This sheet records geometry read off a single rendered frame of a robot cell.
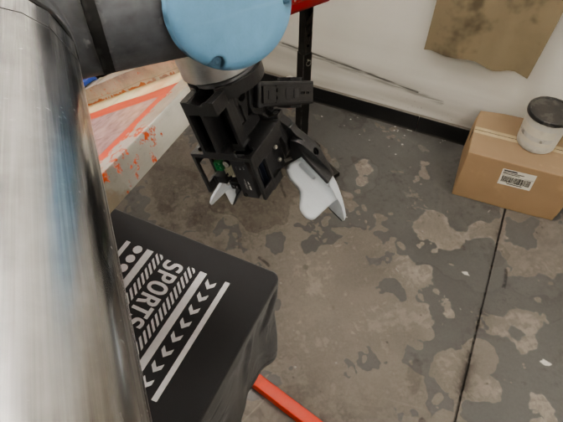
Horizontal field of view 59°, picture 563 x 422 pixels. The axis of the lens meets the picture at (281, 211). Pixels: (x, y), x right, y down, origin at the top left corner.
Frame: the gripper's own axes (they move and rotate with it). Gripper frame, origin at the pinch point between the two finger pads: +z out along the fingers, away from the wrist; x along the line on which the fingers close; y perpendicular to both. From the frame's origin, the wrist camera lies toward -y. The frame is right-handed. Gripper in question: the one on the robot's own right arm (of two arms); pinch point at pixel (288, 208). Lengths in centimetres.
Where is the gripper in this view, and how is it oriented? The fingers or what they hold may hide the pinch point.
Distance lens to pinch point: 60.1
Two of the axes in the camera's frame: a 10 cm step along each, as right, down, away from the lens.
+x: 8.7, 1.3, -4.8
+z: 2.6, 7.0, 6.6
